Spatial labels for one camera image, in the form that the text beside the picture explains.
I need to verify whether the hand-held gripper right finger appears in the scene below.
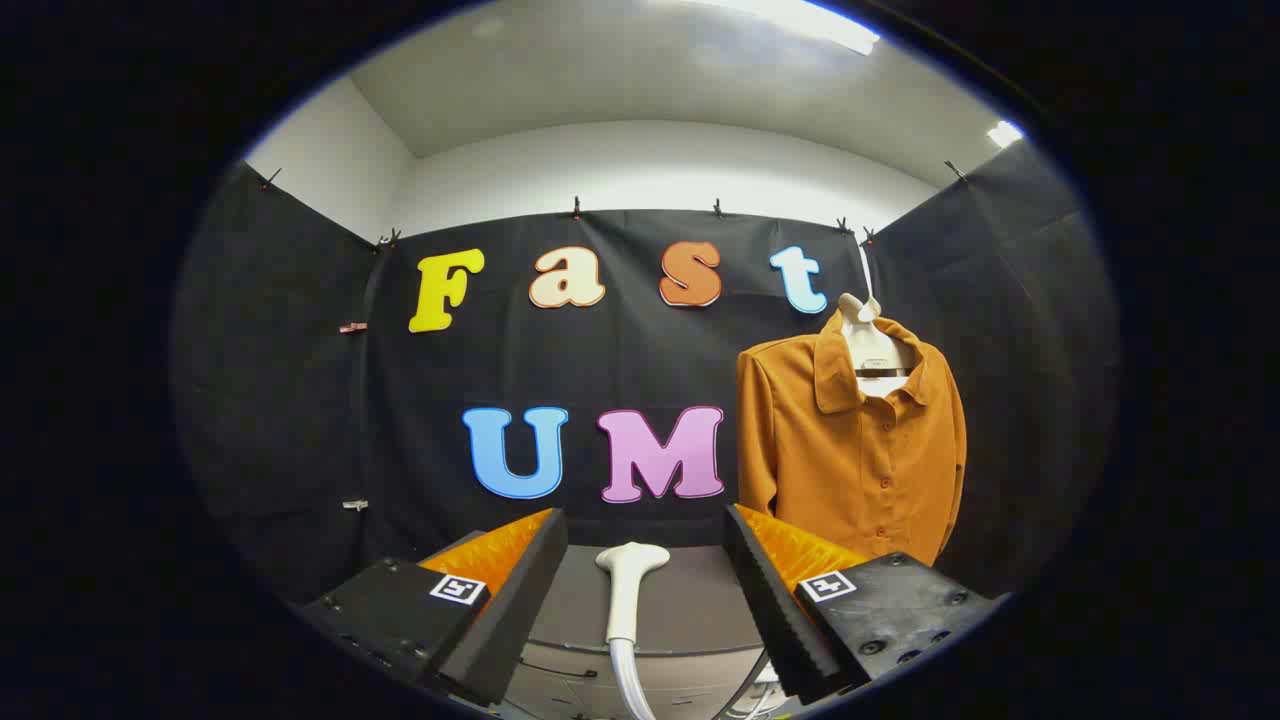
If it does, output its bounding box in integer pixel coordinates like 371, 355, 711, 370
724, 504, 1001, 703

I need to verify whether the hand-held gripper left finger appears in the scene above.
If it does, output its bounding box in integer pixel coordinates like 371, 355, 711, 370
300, 508, 569, 707

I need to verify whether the white garment steamer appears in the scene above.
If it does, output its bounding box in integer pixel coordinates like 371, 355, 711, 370
596, 542, 673, 720

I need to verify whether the orange-brown button shirt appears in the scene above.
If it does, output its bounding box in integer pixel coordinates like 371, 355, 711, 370
736, 310, 968, 568

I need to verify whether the black backdrop cloth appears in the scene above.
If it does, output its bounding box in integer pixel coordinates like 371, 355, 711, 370
170, 140, 1121, 606

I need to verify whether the white mannequin torso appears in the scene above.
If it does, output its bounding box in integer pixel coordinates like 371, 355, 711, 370
836, 292, 919, 399

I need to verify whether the row of black clips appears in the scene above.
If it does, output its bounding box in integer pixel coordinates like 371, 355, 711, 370
258, 160, 969, 251

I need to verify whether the long ceiling light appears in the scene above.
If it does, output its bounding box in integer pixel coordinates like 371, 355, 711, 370
690, 0, 881, 56

